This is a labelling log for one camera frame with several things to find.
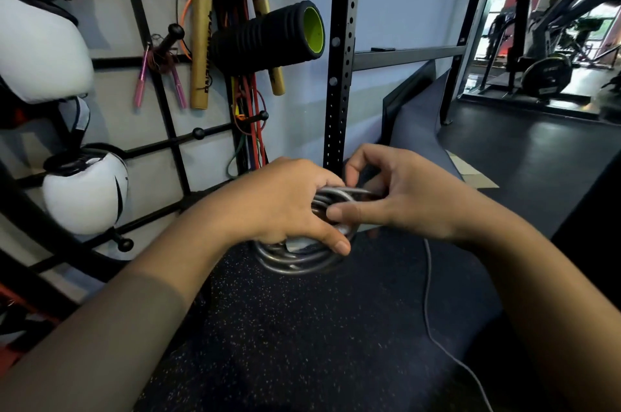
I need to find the person's right hand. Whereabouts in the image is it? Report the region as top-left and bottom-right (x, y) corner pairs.
(325, 143), (511, 248)

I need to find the person's left hand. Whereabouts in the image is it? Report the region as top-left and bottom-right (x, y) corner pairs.
(193, 156), (353, 258)

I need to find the white jump rope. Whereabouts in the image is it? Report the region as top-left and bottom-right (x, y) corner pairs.
(250, 185), (496, 412)

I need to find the pink jump rope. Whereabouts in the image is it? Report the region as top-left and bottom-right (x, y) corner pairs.
(133, 40), (188, 110)

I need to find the person's right forearm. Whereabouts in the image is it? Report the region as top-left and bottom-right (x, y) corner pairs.
(470, 220), (621, 412)

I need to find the person's left forearm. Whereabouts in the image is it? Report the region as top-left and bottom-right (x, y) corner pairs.
(0, 212), (225, 412)

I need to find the flat cardboard piece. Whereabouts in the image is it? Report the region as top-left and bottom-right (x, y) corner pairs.
(446, 150), (501, 190)

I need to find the grey folded floor mat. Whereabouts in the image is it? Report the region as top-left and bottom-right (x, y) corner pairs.
(382, 61), (463, 180)

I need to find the red resistance bands bundle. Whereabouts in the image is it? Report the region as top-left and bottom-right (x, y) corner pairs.
(221, 4), (268, 170)

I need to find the short gold stick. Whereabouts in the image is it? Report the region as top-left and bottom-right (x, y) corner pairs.
(250, 0), (287, 97)

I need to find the black foam roller green core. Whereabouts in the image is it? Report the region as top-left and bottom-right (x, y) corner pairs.
(209, 0), (327, 77)

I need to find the black exercise machine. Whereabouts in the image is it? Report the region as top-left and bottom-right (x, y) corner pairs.
(480, 0), (621, 103)

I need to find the long gold stick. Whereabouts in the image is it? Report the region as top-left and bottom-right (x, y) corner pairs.
(189, 0), (215, 110)

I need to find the small white boxing glove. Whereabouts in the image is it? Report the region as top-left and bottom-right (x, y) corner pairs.
(42, 152), (130, 236)

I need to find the large white boxing glove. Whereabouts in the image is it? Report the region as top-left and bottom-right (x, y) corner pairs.
(0, 0), (95, 105)

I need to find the thin orange cord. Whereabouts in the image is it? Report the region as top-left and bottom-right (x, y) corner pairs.
(178, 0), (193, 61)

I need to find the orange strap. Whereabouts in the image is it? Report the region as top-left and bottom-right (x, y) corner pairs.
(0, 283), (60, 378)

